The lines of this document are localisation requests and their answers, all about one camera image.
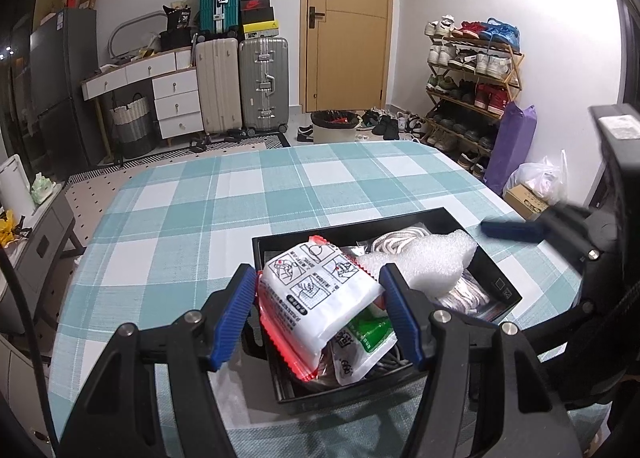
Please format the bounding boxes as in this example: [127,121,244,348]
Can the yellow black shoe box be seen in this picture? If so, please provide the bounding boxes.
[242,20,276,39]

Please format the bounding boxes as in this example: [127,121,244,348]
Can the white plastic bag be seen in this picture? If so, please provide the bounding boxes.
[502,149,569,207]

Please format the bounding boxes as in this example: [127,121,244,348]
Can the black bag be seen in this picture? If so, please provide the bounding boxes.
[159,4,196,52]

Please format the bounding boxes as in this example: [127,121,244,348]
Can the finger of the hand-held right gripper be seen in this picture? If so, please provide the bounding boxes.
[522,299,598,364]
[479,202,603,261]

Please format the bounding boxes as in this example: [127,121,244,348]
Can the white appliance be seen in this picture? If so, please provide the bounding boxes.
[0,154,37,225]

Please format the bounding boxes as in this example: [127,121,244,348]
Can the white charging cable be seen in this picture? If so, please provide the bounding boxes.
[439,272,494,315]

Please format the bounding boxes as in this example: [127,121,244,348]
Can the scattered loose shoes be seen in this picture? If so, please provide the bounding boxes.
[296,108,427,145]

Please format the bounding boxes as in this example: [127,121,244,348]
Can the rows of racked shoes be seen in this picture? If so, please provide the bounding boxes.
[424,15,524,180]

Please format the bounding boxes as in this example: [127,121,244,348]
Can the dark grey fridge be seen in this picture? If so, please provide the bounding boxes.
[27,8,99,180]

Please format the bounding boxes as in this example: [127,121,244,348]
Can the white desk with drawers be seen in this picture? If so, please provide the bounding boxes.
[81,47,206,149]

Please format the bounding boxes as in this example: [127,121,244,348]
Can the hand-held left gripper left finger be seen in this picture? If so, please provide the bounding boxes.
[57,263,259,458]

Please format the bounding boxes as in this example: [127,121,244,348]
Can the oval white frame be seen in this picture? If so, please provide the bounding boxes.
[107,12,166,59]

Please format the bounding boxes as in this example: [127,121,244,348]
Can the grey side cabinet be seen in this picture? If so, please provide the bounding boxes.
[0,183,84,320]

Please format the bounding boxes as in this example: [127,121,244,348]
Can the teal white checked tablecloth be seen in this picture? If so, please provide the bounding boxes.
[47,139,612,458]

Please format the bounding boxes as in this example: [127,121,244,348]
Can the silver suitcase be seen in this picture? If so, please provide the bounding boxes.
[238,36,291,135]

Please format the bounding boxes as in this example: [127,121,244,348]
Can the red white packet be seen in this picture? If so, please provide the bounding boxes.
[256,235,386,382]

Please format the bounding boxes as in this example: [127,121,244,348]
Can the yellow wooden door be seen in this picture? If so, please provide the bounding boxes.
[300,0,393,115]

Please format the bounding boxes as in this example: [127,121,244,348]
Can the small cardboard box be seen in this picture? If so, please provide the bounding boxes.
[502,182,551,222]

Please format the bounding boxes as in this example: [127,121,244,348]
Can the purple fabric bag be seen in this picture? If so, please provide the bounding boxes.
[484,104,539,197]

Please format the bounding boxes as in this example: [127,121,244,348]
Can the yellow flowers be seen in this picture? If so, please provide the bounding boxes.
[0,210,31,247]

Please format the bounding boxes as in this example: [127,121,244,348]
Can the black cardboard box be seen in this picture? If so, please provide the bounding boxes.
[251,207,524,417]

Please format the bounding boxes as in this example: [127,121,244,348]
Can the round trash bin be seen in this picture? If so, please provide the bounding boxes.
[310,109,362,145]

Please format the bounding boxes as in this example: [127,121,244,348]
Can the grey white laundry basket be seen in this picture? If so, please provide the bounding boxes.
[109,93,156,159]

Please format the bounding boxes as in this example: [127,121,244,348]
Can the beige suitcase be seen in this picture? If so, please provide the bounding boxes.
[194,37,241,137]

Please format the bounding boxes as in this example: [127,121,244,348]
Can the green white packet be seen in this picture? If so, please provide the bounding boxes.
[330,305,402,387]

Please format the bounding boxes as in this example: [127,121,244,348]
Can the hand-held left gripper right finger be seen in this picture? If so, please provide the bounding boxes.
[378,263,584,458]

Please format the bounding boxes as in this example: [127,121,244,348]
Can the white foam sheet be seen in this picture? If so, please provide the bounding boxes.
[362,229,479,300]

